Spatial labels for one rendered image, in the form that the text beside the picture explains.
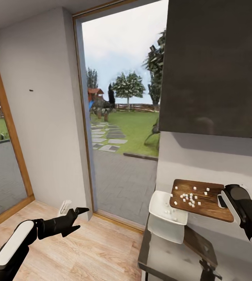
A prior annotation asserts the bowl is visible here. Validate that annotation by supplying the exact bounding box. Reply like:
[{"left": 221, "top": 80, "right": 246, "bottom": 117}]
[{"left": 149, "top": 190, "right": 188, "bottom": 226}]

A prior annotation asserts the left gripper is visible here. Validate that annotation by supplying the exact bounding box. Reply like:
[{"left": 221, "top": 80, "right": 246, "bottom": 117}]
[{"left": 53, "top": 208, "right": 89, "bottom": 238}]

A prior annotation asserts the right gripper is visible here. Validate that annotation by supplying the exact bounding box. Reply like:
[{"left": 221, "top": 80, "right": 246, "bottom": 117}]
[{"left": 218, "top": 195, "right": 227, "bottom": 208}]

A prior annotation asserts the cutting board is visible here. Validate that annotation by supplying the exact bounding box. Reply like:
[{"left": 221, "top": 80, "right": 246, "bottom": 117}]
[{"left": 169, "top": 179, "right": 234, "bottom": 223}]

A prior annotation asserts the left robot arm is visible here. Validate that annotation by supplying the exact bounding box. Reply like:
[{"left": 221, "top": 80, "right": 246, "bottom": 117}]
[{"left": 0, "top": 199, "right": 89, "bottom": 281}]

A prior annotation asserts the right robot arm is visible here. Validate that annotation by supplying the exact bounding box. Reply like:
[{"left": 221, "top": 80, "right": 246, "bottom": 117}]
[{"left": 218, "top": 183, "right": 252, "bottom": 245}]

